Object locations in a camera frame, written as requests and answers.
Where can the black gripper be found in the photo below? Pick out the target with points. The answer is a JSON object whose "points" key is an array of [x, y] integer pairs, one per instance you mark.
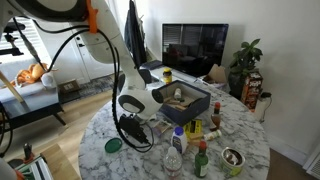
{"points": [[133, 128]]}

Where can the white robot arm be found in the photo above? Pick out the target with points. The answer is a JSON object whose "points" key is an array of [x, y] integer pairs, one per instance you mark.
{"points": [[99, 31]]}

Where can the green round lid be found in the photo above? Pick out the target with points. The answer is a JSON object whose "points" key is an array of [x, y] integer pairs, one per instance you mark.
{"points": [[113, 145]]}

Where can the small snack packet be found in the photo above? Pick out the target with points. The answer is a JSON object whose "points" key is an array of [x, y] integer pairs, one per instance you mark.
{"points": [[160, 127]]}

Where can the white bottle blue cap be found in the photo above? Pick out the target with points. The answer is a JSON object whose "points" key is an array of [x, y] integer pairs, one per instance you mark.
{"points": [[179, 139]]}

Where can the dark office chair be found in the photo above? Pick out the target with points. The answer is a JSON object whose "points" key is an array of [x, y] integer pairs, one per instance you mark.
{"points": [[142, 76]]}

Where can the white tv stand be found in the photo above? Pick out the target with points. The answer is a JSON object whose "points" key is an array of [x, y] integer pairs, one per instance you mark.
{"points": [[177, 75]]}

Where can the small white bottle in box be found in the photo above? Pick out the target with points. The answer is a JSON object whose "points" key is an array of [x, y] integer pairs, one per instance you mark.
{"points": [[177, 93]]}

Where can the dark blue cardboard box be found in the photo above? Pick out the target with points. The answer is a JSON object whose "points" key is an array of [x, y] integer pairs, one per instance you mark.
{"points": [[194, 101]]}

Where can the clear water bottle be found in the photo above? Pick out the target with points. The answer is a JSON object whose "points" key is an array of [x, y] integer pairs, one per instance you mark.
{"points": [[173, 164]]}

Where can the yellow lid vitamin jar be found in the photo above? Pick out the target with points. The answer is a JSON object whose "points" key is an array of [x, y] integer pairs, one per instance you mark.
{"points": [[167, 75]]}

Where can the yellow packet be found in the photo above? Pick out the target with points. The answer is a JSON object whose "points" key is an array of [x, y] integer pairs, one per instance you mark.
{"points": [[193, 126]]}

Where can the green glass bottle red cap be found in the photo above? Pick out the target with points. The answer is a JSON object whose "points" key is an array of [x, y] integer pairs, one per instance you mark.
{"points": [[201, 161]]}

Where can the red cap sauce bottle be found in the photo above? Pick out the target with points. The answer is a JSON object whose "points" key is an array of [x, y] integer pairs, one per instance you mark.
{"points": [[216, 117]]}

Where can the small white lying bottle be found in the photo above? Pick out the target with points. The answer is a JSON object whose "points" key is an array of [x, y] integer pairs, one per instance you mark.
{"points": [[212, 135]]}

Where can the grey sofa bench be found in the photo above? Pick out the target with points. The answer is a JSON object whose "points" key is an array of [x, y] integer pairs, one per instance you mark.
{"points": [[40, 100]]}

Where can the black flat screen television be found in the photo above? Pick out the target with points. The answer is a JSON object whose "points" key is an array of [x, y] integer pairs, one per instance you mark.
{"points": [[193, 48]]}

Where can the brown cardboard box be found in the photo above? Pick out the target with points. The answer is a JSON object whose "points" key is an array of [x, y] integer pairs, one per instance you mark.
{"points": [[216, 75]]}

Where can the open green tin can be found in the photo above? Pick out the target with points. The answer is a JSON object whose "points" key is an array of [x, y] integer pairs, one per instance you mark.
{"points": [[231, 162]]}

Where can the orange plush toy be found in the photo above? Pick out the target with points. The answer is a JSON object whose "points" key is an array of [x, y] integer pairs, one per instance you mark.
{"points": [[34, 73]]}

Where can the red jenga box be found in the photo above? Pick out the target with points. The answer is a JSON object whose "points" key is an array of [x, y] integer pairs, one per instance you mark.
{"points": [[251, 90]]}

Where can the potted green plant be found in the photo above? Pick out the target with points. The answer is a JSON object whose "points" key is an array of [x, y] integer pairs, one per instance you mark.
{"points": [[244, 61]]}

